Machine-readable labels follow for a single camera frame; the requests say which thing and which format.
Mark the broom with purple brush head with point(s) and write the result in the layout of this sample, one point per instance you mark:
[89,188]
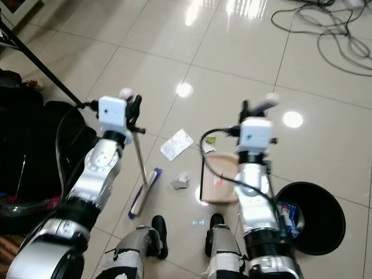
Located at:
[145,195]

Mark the beige plastic dustpan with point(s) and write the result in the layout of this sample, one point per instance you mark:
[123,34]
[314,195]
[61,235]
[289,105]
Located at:
[218,180]

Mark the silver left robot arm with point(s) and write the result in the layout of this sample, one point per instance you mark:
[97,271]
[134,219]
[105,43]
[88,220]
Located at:
[96,174]

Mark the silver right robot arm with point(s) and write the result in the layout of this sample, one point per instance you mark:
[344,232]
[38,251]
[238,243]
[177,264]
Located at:
[258,203]

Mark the white flat plastic wrapper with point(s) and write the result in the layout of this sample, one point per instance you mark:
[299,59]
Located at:
[176,145]

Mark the small green yellow wrapper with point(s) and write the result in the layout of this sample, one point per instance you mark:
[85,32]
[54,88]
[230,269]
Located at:
[209,144]

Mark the crumpled white paper ball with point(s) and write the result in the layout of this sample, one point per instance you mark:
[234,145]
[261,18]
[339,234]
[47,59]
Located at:
[181,181]

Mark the black metal table leg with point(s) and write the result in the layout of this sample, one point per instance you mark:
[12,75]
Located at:
[43,67]

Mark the large black fabric bag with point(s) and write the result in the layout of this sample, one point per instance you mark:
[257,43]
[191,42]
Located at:
[35,145]

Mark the blue wrapper in bin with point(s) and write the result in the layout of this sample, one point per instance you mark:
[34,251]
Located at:
[289,215]

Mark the black round trash bin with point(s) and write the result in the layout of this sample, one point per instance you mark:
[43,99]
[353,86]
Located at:
[319,218]

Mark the robot left leg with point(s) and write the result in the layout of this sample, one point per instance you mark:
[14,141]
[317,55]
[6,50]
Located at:
[139,250]

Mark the robot leg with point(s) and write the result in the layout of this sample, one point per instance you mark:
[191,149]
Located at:
[139,250]
[226,250]

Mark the robot right leg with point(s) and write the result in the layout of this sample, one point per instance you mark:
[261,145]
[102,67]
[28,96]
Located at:
[226,250]

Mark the black and magenta vacuum cleaner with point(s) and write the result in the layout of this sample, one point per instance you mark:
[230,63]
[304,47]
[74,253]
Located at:
[29,210]

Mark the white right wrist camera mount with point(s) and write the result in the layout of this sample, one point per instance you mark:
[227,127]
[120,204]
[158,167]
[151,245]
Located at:
[256,135]

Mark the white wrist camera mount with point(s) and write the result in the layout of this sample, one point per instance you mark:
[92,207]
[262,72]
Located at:
[113,118]
[256,135]

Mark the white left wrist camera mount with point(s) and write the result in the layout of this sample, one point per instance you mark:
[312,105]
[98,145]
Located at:
[113,118]

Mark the brown wooden slatted frame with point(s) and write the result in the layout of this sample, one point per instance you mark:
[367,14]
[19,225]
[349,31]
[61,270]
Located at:
[11,256]

